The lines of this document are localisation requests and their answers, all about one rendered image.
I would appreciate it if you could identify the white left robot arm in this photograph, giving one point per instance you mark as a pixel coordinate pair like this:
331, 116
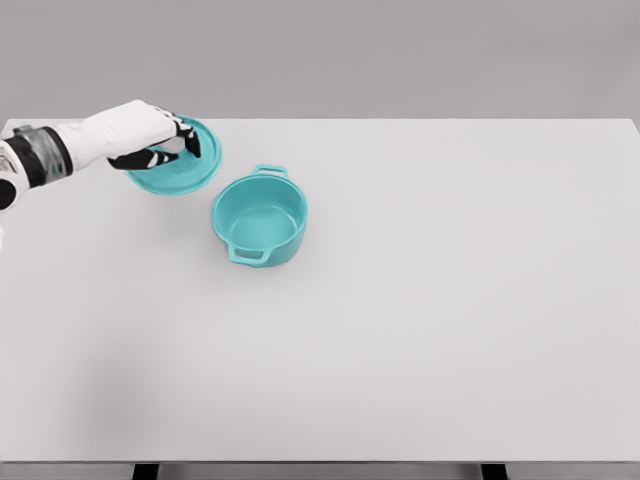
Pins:
45, 150

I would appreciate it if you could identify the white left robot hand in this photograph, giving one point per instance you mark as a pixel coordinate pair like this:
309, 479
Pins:
132, 126

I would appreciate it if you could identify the teal pot lid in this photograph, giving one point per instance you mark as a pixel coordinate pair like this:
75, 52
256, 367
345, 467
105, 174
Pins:
185, 175

